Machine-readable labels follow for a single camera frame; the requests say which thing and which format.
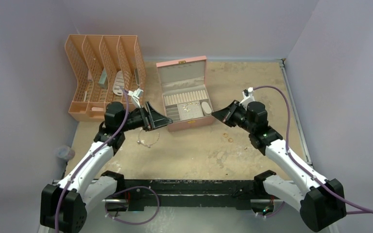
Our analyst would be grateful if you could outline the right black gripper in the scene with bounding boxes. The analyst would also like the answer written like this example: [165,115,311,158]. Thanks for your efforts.
[212,100,254,133]

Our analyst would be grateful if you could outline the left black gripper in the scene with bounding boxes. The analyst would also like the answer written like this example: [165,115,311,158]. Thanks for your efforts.
[119,101,171,133]

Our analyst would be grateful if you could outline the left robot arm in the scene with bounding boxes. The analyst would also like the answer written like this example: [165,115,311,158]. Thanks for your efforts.
[40,102,173,233]

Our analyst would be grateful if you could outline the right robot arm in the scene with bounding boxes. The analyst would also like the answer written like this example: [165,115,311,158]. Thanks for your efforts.
[212,100,346,232]

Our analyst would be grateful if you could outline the pink jewelry box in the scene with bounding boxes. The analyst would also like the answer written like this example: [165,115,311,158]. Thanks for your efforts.
[156,56,215,132]

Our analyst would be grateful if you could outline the white oval pad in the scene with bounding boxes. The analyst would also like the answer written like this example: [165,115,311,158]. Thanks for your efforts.
[201,101,212,116]

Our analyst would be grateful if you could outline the earrings in box tray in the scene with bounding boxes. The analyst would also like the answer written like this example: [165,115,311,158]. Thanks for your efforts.
[180,101,201,113]

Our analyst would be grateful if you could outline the grey metal block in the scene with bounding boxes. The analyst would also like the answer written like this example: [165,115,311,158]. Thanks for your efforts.
[98,69,108,89]

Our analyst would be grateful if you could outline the orange plastic file organizer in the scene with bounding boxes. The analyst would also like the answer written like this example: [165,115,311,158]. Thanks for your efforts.
[65,34,147,122]

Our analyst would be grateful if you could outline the clear plastic cup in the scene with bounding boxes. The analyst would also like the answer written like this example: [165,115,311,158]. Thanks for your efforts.
[54,145,75,161]

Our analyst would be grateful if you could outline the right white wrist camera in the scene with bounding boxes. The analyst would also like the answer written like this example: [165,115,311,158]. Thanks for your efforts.
[239,87,255,109]

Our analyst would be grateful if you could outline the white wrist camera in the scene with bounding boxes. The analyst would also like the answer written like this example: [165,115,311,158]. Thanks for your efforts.
[128,88,143,108]
[239,87,255,109]

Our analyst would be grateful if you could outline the silver beaded bracelet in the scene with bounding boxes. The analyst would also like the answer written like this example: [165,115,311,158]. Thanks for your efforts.
[136,127,161,149]

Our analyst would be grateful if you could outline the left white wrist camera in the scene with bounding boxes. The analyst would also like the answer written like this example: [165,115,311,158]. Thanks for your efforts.
[128,88,143,108]

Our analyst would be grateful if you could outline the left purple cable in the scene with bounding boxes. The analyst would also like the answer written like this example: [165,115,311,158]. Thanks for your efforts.
[53,86,130,233]

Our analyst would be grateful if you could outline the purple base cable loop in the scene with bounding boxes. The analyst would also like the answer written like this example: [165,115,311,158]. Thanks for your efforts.
[104,185,161,226]

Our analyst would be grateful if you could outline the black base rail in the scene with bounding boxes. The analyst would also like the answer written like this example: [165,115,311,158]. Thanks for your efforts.
[103,179,282,214]

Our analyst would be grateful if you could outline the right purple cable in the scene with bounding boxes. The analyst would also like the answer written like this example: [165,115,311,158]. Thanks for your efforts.
[253,85,373,216]

